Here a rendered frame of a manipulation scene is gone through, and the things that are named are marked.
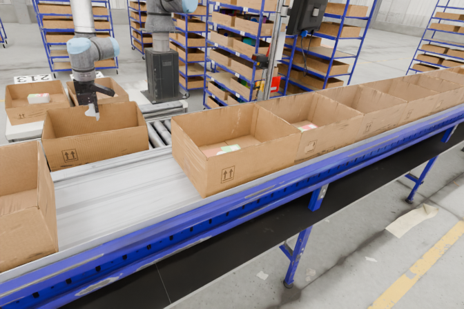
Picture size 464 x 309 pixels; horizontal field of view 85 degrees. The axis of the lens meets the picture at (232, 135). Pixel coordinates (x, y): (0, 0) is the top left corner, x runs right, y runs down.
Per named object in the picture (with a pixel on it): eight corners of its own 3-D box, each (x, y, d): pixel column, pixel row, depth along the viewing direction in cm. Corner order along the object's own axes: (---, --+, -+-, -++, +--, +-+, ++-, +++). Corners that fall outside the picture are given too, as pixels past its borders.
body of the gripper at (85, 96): (76, 99, 123) (71, 76, 116) (97, 97, 127) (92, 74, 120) (79, 107, 118) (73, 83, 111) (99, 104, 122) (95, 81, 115)
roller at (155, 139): (150, 127, 155) (149, 120, 153) (184, 176, 118) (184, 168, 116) (141, 129, 153) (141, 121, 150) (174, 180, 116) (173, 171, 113)
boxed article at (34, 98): (31, 101, 160) (29, 94, 158) (50, 99, 164) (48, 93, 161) (29, 104, 156) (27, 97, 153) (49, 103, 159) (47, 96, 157)
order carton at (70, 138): (139, 128, 143) (135, 100, 135) (150, 156, 121) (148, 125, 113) (55, 141, 126) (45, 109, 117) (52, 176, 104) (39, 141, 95)
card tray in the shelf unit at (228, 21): (211, 21, 284) (211, 11, 279) (234, 21, 299) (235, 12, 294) (230, 27, 255) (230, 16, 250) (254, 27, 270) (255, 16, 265)
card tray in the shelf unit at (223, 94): (207, 89, 325) (208, 81, 320) (227, 86, 340) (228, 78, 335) (224, 100, 296) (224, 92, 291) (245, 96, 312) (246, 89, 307)
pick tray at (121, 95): (112, 90, 188) (110, 76, 183) (130, 109, 163) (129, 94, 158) (68, 96, 172) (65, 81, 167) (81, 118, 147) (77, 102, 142)
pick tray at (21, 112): (63, 93, 175) (60, 79, 170) (72, 116, 149) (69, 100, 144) (11, 100, 159) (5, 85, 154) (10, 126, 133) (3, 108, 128)
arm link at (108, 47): (103, 34, 123) (79, 38, 114) (120, 36, 118) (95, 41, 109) (108, 54, 128) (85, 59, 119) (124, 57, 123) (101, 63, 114)
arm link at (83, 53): (97, 41, 108) (74, 45, 101) (101, 69, 115) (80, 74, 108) (82, 35, 112) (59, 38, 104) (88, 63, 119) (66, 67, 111)
